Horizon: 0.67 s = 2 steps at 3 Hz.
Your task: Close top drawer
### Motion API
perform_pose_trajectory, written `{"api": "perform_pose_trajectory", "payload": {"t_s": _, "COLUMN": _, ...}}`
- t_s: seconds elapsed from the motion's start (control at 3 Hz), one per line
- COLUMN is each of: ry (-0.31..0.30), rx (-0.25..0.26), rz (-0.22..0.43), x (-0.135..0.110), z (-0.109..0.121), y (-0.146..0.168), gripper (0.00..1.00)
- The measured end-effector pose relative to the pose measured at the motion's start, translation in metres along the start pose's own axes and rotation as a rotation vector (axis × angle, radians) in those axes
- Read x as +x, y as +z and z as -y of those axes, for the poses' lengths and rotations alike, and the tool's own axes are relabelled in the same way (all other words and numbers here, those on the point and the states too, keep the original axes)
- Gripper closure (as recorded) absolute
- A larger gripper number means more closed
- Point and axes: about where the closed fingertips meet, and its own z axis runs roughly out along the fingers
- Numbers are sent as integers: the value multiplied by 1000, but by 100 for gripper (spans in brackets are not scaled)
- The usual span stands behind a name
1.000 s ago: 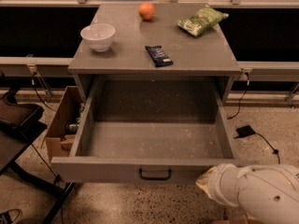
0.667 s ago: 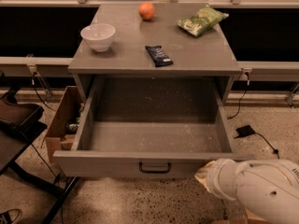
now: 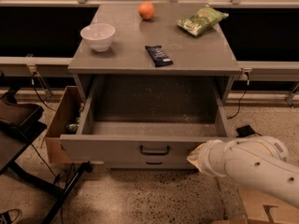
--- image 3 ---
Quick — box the open cardboard box left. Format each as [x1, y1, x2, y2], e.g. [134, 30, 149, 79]
[45, 86, 82, 163]

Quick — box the cardboard box bottom right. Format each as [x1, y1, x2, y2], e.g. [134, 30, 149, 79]
[211, 189, 299, 224]

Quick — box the black cable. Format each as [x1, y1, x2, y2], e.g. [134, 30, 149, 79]
[226, 71, 252, 120]
[30, 72, 58, 113]

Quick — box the green can in box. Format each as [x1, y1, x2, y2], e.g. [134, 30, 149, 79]
[65, 123, 78, 133]

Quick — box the black chair with stand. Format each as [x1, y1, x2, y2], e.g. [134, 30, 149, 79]
[0, 70, 93, 224]

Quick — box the grey drawer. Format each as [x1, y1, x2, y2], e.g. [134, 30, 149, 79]
[61, 75, 229, 164]
[104, 161, 195, 170]

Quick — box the dark blue snack bar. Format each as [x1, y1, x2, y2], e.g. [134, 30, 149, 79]
[145, 46, 173, 67]

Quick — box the black sneaker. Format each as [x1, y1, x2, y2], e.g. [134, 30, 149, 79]
[0, 209, 22, 224]

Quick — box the grey bottom drawer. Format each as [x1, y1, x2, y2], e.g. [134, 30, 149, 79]
[104, 161, 195, 170]

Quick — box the orange fruit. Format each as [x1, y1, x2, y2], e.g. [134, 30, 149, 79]
[138, 2, 155, 21]

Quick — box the black cable left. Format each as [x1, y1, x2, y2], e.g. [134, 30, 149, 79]
[30, 72, 58, 113]

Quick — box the black power adapter with cable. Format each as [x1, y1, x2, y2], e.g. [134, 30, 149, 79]
[236, 125, 261, 138]

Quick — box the grey top drawer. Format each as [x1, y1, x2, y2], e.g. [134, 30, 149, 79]
[61, 75, 229, 164]

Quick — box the white ceramic bowl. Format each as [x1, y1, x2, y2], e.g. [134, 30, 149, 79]
[80, 23, 116, 51]

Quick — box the grey drawer cabinet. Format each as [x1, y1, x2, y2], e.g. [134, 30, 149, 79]
[67, 2, 242, 170]

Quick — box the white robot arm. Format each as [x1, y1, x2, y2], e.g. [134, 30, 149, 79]
[187, 136, 299, 207]

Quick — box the black cable right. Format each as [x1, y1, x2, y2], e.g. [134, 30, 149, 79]
[226, 71, 252, 120]

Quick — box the green chip bag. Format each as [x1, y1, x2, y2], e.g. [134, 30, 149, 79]
[178, 7, 229, 37]

